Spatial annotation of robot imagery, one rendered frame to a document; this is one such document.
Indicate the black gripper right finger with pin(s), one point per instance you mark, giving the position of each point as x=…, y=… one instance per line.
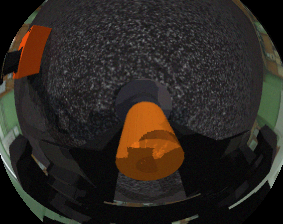
x=202, y=155

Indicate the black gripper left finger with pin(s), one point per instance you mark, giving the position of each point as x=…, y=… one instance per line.
x=95, y=161

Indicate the orange cylinder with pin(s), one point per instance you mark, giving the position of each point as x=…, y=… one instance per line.
x=148, y=149

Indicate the dark stepped round pedestal with shaft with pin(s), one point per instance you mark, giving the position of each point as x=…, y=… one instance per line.
x=139, y=90

